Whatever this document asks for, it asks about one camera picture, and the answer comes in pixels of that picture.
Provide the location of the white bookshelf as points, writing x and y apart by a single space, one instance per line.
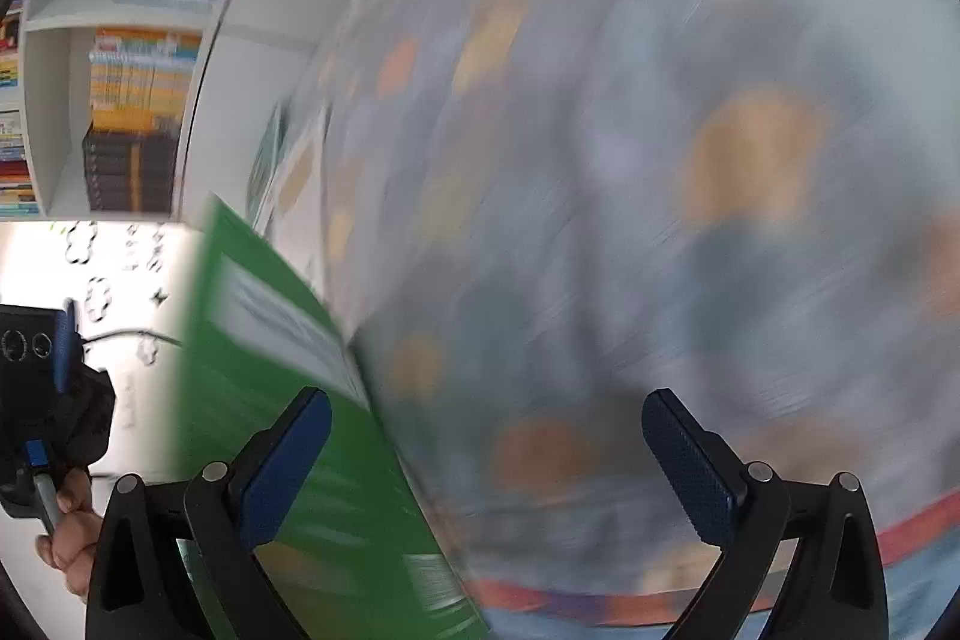
56 18

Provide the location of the lettering wall sticker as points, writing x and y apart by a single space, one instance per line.
146 246

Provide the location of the person's left hand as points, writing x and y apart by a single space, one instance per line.
71 557

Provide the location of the row of black books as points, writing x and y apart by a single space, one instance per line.
127 168

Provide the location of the green book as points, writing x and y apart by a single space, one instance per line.
247 370

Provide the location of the cloud wall sticker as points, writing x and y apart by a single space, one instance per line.
99 299
150 353
80 242

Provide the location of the row of orange books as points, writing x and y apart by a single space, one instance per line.
142 78

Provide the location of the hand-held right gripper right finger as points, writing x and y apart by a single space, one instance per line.
686 467

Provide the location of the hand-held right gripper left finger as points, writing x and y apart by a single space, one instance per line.
289 467

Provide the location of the row of colourful books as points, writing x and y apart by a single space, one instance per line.
15 123

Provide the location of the star wall sticker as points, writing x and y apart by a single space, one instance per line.
161 296

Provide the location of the teal book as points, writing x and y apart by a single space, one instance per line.
266 160

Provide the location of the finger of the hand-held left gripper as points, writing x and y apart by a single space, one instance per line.
66 347

